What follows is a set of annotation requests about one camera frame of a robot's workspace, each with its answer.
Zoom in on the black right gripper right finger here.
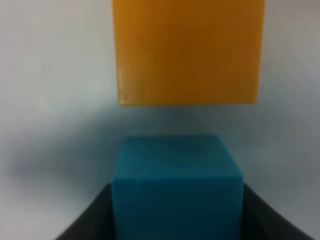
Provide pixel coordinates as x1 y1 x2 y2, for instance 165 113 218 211
241 184 312 240

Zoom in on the blue cube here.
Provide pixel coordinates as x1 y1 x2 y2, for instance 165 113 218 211
111 135 244 240

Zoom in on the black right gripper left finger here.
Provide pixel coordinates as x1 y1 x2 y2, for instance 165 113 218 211
57 184 115 240

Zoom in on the orange cube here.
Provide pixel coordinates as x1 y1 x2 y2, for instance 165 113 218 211
112 0 265 106

